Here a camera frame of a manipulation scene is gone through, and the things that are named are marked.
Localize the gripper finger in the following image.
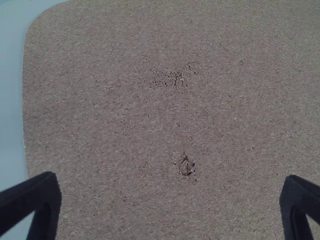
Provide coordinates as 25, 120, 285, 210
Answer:
278, 174, 320, 240
0, 171, 63, 240

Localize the cork mat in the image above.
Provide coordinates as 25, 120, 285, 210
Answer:
21, 0, 320, 240

